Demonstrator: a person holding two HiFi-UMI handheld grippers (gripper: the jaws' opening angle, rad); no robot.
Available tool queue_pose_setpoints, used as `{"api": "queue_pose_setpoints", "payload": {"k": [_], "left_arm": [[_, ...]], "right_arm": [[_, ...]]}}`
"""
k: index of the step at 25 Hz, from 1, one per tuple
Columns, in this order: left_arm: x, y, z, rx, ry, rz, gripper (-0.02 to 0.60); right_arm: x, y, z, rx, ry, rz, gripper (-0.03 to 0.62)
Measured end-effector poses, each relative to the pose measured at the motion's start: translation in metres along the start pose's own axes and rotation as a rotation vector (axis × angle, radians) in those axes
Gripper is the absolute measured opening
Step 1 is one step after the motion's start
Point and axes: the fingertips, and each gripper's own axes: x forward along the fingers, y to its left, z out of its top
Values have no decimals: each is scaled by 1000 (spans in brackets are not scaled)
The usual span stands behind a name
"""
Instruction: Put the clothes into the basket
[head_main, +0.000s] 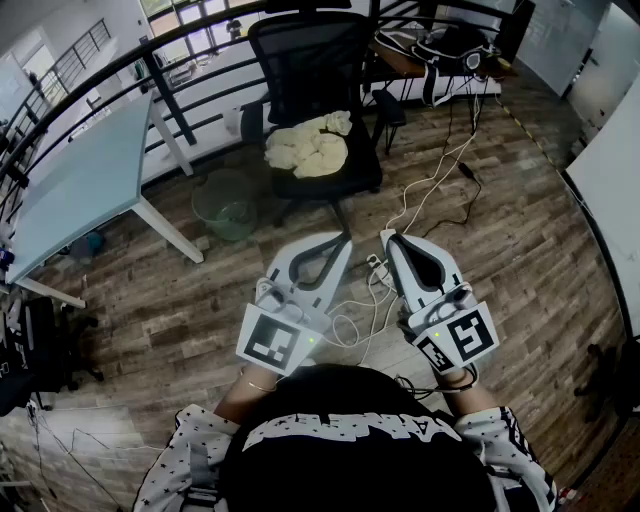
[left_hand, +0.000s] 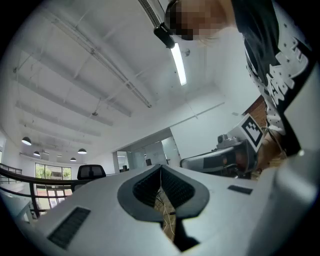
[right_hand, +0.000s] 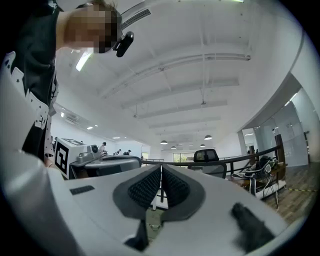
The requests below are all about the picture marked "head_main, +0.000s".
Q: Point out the black white backpack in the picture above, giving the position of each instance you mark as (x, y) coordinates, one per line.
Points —
(450, 40)

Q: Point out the cream clothes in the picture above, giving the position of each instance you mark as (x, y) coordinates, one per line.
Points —
(310, 150)

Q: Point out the white plastic jug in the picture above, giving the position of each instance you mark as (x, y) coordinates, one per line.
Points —
(233, 122)

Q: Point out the pale blue glass table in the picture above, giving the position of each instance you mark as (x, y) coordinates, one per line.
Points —
(85, 170)

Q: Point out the person's left forearm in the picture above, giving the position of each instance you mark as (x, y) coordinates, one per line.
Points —
(245, 400)

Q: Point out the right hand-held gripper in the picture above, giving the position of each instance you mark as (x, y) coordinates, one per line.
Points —
(465, 335)

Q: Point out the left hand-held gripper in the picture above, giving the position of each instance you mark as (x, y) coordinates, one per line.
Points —
(270, 340)

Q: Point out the black chair base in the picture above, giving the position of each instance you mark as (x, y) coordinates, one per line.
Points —
(600, 380)

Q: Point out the black swivel chair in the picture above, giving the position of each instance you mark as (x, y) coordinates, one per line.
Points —
(35, 350)

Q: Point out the white table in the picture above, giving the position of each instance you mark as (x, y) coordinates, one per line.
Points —
(610, 190)

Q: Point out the black metal railing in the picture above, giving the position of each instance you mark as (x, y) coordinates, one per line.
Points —
(167, 97)

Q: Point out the person's black white starred shirt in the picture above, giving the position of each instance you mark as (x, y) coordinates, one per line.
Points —
(350, 450)

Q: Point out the person's right forearm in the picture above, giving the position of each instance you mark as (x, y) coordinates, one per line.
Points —
(470, 405)

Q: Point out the green mesh waste bin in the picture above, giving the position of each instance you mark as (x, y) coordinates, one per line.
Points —
(225, 220)

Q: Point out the black mesh office chair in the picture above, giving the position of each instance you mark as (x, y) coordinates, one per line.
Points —
(310, 65)

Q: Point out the white power strip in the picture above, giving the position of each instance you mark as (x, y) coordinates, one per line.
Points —
(380, 270)

